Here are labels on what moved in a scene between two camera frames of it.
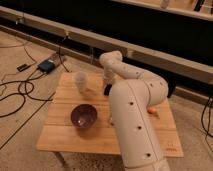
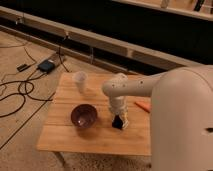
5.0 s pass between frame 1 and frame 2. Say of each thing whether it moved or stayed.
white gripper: moved
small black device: stayed
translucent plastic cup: stayed
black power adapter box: stayed
